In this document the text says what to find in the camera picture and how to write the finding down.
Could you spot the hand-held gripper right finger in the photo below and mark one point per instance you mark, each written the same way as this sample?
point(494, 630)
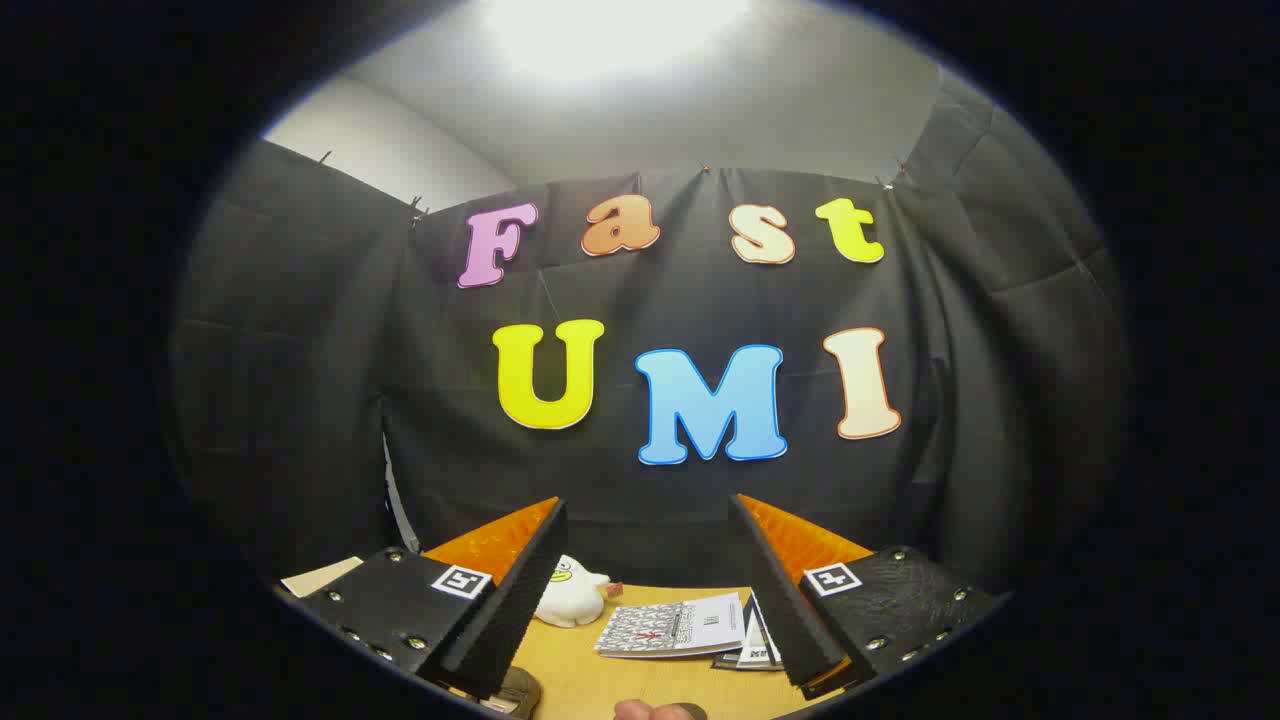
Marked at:
point(790, 620)

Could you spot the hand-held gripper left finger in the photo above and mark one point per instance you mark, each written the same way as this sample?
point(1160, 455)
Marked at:
point(510, 620)

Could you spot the brown fuzzy shoe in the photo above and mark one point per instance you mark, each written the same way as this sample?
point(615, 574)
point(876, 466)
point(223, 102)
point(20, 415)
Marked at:
point(515, 685)

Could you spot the white booklet blue photo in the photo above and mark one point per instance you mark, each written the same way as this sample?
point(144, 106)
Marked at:
point(758, 635)

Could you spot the dark grey book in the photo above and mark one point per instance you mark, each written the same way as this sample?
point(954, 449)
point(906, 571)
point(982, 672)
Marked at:
point(745, 662)

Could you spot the white duck plush toy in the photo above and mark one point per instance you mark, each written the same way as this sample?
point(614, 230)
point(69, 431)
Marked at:
point(575, 600)

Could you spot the patterned cover book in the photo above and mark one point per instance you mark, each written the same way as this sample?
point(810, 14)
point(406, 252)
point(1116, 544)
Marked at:
point(660, 630)

